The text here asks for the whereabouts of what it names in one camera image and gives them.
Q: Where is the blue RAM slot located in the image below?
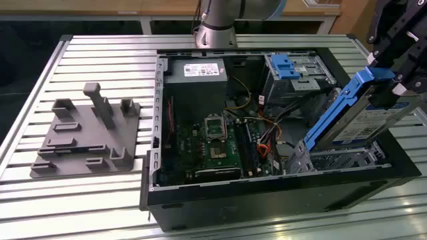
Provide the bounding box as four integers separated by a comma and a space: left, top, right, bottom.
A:
243, 118, 264, 175

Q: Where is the black open PC case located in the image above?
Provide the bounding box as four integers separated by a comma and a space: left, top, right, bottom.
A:
139, 46, 423, 232

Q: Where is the hard disk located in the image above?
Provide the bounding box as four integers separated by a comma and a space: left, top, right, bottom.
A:
304, 65, 422, 153

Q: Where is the blue drive latch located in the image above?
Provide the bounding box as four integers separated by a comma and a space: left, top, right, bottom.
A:
269, 53, 300, 80

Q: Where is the yellow wire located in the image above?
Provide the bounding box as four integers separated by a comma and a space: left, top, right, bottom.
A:
223, 75, 252, 111

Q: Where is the red wire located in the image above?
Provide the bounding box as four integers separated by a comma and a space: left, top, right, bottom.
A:
167, 96, 176, 150

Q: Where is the black graphics card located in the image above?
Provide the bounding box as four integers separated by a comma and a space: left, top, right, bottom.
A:
191, 166, 244, 181

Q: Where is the metal optical drive cage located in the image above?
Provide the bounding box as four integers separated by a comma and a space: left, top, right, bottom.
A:
263, 53, 337, 106

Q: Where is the grey plastic parts rack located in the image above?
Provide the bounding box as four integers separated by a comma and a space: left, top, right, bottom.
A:
29, 82, 143, 179

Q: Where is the wooden bench top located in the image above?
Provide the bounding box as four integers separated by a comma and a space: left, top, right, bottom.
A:
0, 0, 343, 16

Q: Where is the white bench frame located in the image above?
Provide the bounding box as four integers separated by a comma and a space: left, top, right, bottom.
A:
0, 13, 336, 35

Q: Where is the mixed colour wire bundle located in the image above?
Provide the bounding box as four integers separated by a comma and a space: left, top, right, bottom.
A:
225, 109, 285, 146

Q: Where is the black RAM slot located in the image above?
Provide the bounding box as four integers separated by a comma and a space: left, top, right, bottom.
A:
233, 118, 255, 178

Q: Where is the thin locking lever wire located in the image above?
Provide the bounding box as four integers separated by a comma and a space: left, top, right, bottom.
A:
223, 116, 231, 142

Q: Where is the orange looped wire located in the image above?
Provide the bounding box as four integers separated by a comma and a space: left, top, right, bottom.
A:
256, 142, 273, 160

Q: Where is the green motherboard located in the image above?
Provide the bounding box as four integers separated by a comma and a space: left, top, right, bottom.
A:
163, 109, 280, 187

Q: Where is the black disk power wire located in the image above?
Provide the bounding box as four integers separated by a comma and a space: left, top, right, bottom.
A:
272, 92, 323, 125

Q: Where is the CPU socket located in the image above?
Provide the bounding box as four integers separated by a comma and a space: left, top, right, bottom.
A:
208, 142, 232, 161

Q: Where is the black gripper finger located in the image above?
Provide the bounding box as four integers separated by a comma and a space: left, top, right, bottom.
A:
368, 14, 427, 111
365, 0, 418, 73

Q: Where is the metal socket cover frame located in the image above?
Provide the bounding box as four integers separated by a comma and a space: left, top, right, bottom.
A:
203, 113, 228, 141

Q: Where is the grey power supply unit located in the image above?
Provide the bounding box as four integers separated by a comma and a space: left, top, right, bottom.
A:
164, 58, 229, 121

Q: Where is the wooden cabinet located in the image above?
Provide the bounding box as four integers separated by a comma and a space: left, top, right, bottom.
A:
329, 0, 379, 36

